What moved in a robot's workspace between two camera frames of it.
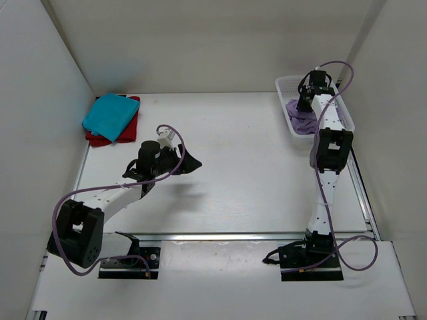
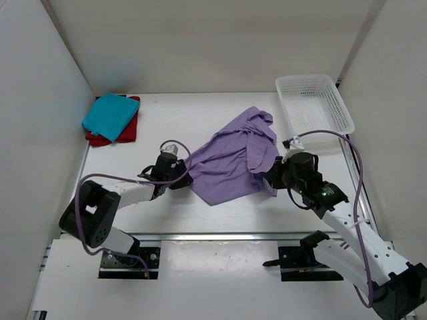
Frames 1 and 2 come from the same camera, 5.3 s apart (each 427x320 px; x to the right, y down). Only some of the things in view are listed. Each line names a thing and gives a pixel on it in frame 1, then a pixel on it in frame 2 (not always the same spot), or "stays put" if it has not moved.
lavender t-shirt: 303,123 -> 234,162
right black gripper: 302,107 -> 273,175
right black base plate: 300,263 stays put
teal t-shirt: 109,115 stays put
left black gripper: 189,165 -> 186,181
